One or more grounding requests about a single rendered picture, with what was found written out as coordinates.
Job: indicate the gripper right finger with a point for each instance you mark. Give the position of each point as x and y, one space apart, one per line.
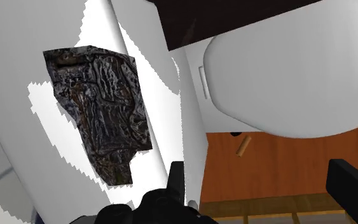
352 189

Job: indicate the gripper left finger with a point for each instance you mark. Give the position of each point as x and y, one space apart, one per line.
175 186

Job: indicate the small tan cylinder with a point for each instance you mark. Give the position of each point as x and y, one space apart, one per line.
243 146

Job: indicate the mottled grey brown flat object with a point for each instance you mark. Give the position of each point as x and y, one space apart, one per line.
104 108

